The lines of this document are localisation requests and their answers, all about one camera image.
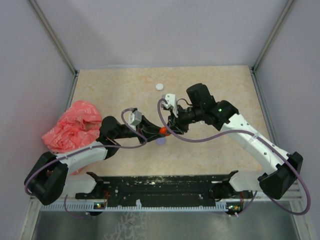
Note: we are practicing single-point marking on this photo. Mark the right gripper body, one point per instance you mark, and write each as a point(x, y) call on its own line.
point(186, 116)

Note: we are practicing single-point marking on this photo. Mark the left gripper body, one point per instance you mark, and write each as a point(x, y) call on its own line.
point(129, 132)

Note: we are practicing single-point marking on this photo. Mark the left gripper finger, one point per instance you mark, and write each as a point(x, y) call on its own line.
point(147, 126)
point(149, 137)

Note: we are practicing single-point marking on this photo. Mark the purple charging case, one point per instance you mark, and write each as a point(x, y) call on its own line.
point(160, 141)

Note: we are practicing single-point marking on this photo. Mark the orange charging case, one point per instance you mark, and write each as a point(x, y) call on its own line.
point(164, 131)

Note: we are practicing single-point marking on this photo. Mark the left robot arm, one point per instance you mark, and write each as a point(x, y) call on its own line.
point(52, 175)

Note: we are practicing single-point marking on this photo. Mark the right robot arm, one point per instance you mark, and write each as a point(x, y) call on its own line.
point(279, 168)

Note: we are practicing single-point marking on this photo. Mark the white charging case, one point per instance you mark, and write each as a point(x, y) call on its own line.
point(159, 87)

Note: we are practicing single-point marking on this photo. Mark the pink plastic bag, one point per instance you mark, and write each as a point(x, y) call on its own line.
point(76, 128)

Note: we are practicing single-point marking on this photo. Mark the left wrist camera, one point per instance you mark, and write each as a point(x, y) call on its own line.
point(134, 118)

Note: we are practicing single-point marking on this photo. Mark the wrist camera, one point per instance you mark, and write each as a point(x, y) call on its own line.
point(134, 118)
point(170, 103)

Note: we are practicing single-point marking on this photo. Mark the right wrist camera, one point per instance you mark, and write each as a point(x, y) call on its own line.
point(170, 103)

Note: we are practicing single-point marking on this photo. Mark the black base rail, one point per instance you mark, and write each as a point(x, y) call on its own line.
point(164, 191)

